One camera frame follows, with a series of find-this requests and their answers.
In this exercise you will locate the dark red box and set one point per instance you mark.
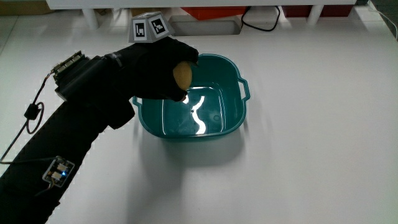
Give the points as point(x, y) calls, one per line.
point(337, 11)

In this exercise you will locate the person's left hand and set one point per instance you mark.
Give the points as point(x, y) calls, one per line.
point(152, 71)

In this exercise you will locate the yellow potato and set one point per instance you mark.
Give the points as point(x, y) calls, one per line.
point(183, 74)

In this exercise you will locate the person's left forearm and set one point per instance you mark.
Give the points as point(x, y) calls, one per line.
point(68, 124)

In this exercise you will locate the brown cardboard box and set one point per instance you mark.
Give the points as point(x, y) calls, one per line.
point(21, 7)

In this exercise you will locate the teal plastic plate basin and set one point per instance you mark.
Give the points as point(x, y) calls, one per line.
point(211, 109)

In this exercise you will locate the white shelf frame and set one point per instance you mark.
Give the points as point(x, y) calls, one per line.
point(199, 3)

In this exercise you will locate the orange box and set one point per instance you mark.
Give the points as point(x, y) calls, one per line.
point(214, 12)

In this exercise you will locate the small circuit board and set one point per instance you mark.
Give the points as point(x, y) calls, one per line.
point(58, 171)

